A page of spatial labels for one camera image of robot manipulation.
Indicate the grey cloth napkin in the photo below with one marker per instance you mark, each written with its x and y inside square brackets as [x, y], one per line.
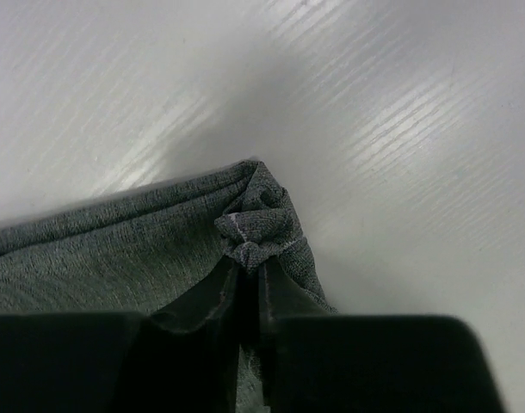
[78, 289]

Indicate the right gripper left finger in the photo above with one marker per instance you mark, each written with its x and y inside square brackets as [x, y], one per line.
[203, 329]

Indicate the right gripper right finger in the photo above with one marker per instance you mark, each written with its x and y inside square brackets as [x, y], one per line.
[285, 311]

